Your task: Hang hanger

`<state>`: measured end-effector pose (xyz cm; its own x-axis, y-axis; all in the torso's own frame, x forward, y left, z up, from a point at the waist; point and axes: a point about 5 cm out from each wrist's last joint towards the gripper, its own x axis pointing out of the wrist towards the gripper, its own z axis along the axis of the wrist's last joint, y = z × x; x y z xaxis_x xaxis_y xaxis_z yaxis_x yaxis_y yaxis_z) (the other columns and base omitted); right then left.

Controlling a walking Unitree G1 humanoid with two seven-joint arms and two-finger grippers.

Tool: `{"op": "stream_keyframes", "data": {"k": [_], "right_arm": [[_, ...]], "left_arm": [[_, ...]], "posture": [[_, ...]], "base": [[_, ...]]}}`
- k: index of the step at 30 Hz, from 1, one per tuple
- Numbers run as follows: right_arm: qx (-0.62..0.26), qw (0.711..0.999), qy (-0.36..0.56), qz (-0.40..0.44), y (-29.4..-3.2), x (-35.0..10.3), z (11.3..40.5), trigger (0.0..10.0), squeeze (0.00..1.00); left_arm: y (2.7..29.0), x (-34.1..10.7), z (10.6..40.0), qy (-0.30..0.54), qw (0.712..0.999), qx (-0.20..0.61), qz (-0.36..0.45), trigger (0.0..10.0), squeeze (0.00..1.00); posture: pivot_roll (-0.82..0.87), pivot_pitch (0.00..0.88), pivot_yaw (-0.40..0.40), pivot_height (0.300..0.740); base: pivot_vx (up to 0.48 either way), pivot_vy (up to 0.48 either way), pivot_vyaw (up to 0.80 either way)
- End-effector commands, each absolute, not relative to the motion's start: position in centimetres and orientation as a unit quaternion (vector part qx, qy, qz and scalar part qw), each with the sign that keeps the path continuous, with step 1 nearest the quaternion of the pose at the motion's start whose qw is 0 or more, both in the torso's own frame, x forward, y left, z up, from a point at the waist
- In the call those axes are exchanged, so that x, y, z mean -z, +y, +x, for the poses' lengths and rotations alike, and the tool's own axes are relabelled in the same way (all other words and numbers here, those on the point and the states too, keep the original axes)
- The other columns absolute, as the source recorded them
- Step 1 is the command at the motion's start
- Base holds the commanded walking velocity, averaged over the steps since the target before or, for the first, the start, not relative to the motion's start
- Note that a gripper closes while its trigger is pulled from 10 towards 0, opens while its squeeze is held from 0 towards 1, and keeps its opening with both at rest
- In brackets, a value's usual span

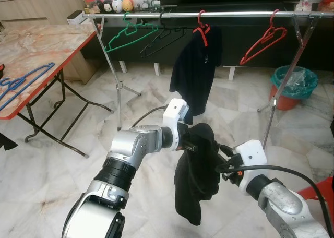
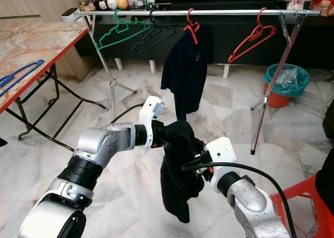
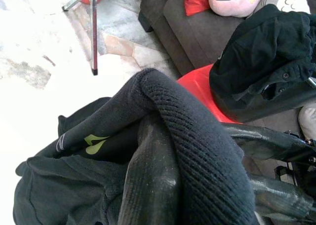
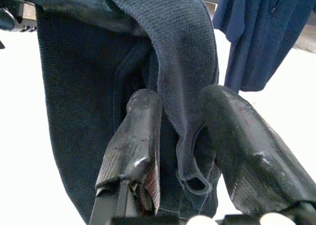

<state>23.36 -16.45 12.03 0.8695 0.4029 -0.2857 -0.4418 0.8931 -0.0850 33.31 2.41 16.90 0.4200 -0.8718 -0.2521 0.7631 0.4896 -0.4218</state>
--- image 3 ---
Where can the black garment green logo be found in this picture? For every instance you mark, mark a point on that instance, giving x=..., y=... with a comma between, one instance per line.
x=209, y=148

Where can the silver clothes rack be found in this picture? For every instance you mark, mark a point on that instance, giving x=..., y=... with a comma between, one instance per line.
x=94, y=37

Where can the pink plush pillow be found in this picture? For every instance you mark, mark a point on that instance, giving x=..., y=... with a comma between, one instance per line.
x=234, y=0

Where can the red plastic stool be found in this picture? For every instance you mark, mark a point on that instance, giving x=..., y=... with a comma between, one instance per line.
x=197, y=86

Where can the red cushion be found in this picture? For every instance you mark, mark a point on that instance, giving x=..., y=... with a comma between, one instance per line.
x=196, y=0

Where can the grey pink plush toy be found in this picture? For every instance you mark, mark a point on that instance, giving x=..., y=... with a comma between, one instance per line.
x=293, y=0

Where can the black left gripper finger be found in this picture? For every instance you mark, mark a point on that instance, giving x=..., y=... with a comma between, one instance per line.
x=150, y=180

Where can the dark crumpled garment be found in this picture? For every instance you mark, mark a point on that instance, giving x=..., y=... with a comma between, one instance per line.
x=266, y=62

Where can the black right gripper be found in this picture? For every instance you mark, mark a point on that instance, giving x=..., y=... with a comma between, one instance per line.
x=301, y=165

